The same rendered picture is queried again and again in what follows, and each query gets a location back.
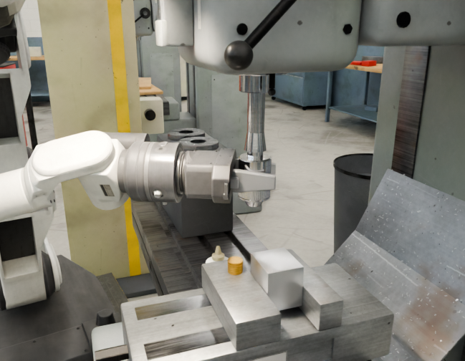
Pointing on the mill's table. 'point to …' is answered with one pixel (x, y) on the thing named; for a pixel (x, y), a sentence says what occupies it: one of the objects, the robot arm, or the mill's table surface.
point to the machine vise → (137, 347)
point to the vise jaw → (241, 306)
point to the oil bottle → (216, 256)
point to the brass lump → (235, 266)
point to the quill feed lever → (233, 51)
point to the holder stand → (190, 139)
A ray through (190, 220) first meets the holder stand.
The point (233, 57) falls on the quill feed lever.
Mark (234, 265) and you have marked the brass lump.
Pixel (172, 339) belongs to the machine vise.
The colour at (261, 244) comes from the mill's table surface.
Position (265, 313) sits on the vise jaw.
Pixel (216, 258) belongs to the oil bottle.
